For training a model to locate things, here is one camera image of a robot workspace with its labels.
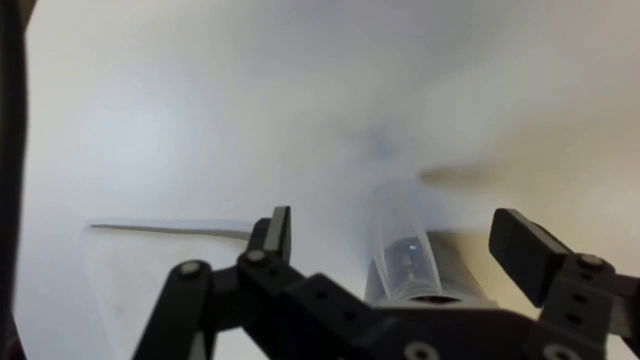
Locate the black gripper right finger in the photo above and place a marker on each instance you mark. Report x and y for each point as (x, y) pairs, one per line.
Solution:
(533, 260)

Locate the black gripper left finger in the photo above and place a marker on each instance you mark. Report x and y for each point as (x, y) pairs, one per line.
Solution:
(280, 233)

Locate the clear plastic measuring cup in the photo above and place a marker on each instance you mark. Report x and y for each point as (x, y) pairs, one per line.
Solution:
(401, 252)

